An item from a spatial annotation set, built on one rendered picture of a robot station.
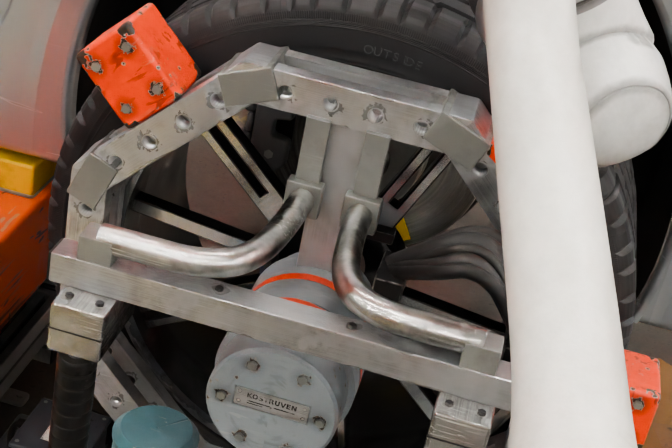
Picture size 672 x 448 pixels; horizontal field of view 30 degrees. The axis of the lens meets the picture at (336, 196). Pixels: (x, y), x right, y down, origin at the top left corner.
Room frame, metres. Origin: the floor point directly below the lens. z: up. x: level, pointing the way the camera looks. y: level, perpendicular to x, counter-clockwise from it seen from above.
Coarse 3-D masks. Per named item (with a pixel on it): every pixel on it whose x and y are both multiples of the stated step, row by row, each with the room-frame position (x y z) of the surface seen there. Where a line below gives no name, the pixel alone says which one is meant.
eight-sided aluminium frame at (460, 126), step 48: (288, 48) 1.16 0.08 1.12; (192, 96) 1.11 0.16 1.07; (240, 96) 1.10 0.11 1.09; (288, 96) 1.10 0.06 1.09; (336, 96) 1.09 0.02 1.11; (384, 96) 1.09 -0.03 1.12; (432, 96) 1.12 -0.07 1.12; (96, 144) 1.16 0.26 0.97; (144, 144) 1.11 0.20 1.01; (432, 144) 1.08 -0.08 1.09; (480, 144) 1.07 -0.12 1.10; (96, 192) 1.11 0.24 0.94; (480, 192) 1.07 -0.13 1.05; (96, 384) 1.11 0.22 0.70; (144, 384) 1.15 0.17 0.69
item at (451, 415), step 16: (448, 400) 0.87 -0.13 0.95; (464, 400) 0.88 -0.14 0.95; (432, 416) 0.85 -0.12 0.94; (448, 416) 0.85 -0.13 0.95; (464, 416) 0.85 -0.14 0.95; (480, 416) 0.86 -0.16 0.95; (432, 432) 0.85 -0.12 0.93; (448, 432) 0.85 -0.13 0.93; (464, 432) 0.85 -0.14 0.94; (480, 432) 0.85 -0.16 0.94
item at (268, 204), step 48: (240, 144) 1.21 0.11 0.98; (144, 192) 1.24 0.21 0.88; (384, 192) 1.19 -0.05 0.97; (192, 240) 1.41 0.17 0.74; (240, 240) 1.20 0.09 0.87; (144, 336) 1.20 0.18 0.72; (192, 336) 1.28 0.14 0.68; (192, 384) 1.21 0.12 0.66; (384, 384) 1.33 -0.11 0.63; (336, 432) 1.19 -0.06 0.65; (384, 432) 1.23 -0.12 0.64
